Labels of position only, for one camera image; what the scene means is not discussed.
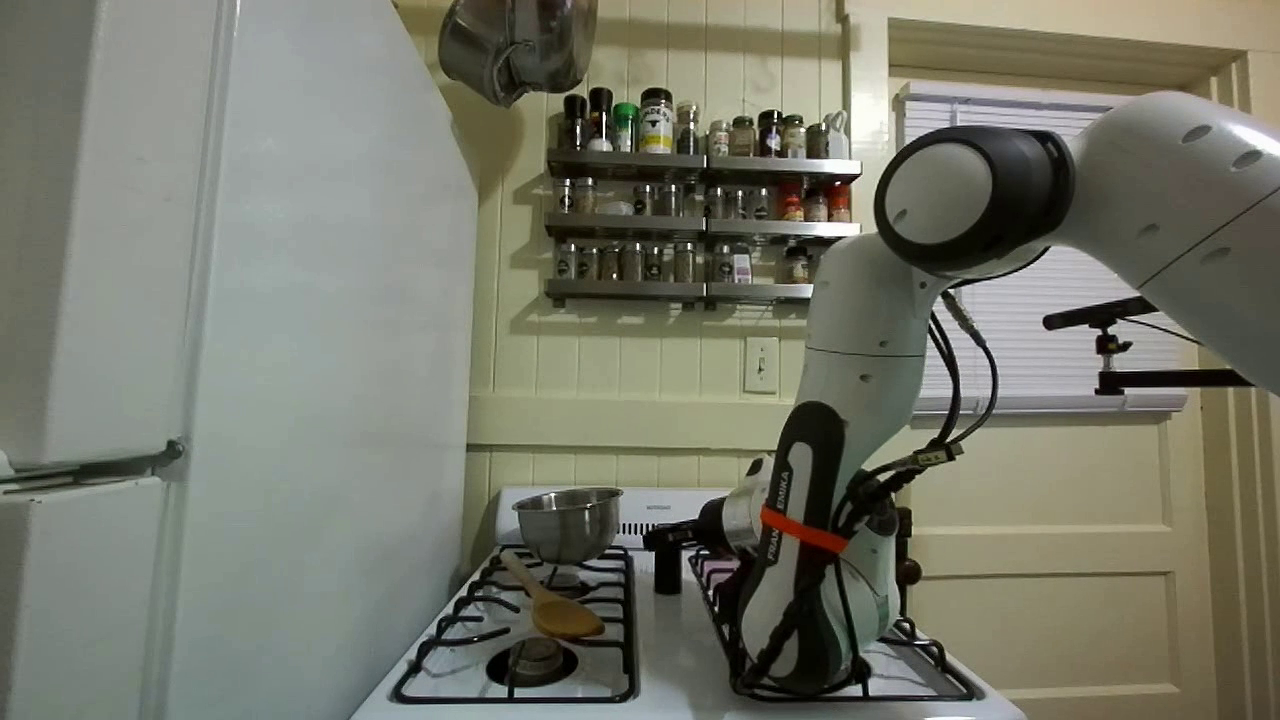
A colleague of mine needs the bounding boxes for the green lid spice jar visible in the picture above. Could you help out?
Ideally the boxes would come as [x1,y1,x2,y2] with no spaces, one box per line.
[611,98,635,150]

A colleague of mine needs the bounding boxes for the white window blind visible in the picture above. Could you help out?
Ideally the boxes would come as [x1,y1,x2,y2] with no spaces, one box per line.
[897,85,1186,414]

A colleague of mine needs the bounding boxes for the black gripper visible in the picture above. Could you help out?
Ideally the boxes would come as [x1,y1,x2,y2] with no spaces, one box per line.
[642,501,744,556]

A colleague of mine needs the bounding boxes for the large white label jar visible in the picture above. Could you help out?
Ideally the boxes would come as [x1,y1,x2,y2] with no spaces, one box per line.
[635,88,676,157]

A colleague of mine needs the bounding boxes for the cream panel door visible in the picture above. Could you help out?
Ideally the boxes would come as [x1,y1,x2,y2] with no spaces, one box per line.
[887,0,1264,720]

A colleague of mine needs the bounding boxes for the white light switch plate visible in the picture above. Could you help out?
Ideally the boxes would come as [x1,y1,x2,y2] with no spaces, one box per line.
[744,337,778,397]

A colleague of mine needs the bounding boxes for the black stove grate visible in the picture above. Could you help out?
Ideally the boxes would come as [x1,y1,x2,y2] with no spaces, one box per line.
[388,542,641,705]
[685,553,986,709]

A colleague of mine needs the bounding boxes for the black camera on stand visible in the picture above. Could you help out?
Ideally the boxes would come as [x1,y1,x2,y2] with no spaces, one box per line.
[1040,293,1256,398]

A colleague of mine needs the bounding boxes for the grey wall spice rack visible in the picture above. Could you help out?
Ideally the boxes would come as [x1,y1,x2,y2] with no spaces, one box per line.
[544,150,858,306]

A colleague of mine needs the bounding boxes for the left black stove grate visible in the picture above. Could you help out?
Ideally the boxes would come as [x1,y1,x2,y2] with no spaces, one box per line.
[388,542,641,705]

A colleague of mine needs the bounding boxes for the white refrigerator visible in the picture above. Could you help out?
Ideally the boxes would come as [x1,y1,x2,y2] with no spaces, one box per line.
[0,0,475,720]

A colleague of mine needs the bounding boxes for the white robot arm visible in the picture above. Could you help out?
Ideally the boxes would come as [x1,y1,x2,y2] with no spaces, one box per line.
[689,93,1280,699]

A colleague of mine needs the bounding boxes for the white gas stove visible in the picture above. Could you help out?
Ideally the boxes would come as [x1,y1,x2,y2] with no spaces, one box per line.
[353,487,1024,720]

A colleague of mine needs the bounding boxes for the steel pot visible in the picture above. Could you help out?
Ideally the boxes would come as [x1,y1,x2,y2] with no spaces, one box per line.
[514,487,620,563]

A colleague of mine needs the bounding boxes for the hanging steel pans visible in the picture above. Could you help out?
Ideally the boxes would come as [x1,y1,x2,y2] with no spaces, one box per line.
[436,0,596,103]

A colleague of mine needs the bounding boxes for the right black stove grate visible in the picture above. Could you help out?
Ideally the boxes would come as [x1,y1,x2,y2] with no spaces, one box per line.
[685,553,986,709]

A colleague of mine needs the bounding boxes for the wooden spoon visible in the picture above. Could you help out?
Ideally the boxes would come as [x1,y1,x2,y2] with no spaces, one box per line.
[500,553,604,639]

